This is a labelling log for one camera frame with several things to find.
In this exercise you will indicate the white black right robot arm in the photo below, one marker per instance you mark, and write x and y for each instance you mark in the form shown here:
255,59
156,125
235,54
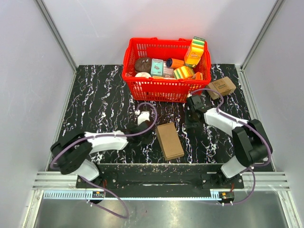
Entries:
250,141

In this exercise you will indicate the brown round knitted scrubber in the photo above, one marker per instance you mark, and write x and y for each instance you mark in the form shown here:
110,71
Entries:
143,64

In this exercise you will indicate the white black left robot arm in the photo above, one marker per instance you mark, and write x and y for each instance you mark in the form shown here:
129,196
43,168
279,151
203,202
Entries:
70,153

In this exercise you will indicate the aluminium frame rail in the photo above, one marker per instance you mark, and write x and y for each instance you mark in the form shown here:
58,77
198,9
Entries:
55,32

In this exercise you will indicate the brown cardboard box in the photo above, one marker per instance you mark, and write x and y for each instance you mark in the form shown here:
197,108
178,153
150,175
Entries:
169,141

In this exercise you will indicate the orange sponge package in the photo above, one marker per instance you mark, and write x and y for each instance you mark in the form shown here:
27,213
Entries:
197,76

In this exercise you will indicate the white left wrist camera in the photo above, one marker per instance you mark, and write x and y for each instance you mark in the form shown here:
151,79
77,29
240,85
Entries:
142,116

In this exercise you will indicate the scouring pads pack kraft sleeve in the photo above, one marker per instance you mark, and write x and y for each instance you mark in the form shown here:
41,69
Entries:
224,86

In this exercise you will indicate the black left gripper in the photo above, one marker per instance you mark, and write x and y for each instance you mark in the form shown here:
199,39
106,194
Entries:
147,140

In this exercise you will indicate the pink white small box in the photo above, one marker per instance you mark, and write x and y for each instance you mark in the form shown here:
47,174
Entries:
167,72

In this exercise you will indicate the light blue Kamenoko sponge box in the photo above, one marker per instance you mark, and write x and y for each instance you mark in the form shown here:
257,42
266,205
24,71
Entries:
156,67

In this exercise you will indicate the green yellow sponge scrubber box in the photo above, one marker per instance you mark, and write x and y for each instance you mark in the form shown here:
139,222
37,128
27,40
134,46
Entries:
194,52

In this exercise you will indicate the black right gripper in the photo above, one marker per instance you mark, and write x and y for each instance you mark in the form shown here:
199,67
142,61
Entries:
186,123

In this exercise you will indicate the yellow Kamenoko sponge pack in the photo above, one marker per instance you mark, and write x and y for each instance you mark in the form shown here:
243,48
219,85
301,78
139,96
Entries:
163,78

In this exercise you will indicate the white round sponge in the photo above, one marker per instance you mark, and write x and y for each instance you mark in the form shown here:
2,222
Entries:
143,75

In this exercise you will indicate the red plastic shopping basket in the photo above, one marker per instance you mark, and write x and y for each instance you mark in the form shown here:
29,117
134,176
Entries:
164,90

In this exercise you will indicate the yellow green sponge pack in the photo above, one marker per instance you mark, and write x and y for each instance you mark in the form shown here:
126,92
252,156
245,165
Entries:
183,72

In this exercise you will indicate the orange cylindrical bottle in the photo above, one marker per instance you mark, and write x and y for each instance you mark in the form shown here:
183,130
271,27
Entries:
174,63

